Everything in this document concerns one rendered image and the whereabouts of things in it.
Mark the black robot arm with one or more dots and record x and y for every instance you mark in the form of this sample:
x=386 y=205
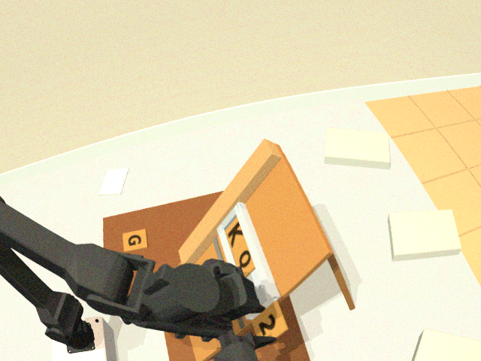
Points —
x=102 y=278

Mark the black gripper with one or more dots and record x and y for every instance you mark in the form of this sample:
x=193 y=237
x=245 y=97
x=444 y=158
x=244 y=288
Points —
x=234 y=348

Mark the orange letter tile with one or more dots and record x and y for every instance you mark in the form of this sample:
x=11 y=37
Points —
x=135 y=240
x=235 y=236
x=242 y=257
x=270 y=322

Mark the white flat card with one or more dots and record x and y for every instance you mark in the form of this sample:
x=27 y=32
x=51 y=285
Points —
x=114 y=181

